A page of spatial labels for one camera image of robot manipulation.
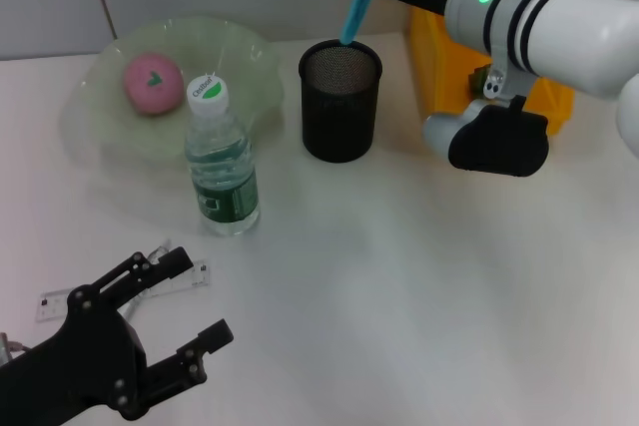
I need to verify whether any green glass fruit plate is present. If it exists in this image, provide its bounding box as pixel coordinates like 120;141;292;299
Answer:
79;15;287;169

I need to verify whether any green plastic wrapper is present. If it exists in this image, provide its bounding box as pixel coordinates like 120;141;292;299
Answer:
466;64;493;99

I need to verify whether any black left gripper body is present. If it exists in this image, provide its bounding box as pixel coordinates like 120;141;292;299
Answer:
0;284;149;426

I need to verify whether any pink peach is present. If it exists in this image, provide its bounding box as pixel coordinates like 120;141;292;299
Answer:
123;52;185;117

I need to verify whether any yellow plastic bin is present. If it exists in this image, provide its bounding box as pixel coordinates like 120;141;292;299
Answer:
409;0;574;137

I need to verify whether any clear plastic ruler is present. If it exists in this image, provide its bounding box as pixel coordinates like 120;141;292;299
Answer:
35;259;213;323

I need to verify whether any dark left arm cable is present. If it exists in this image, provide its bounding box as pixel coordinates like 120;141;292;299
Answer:
0;330;32;363

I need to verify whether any clear green-label water bottle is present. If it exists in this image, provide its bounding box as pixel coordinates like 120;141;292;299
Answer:
184;74;262;238

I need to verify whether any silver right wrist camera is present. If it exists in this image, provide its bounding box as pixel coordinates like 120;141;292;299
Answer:
422;95;551;179

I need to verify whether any black mesh pen holder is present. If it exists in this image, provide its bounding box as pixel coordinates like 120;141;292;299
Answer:
298;39;383;164

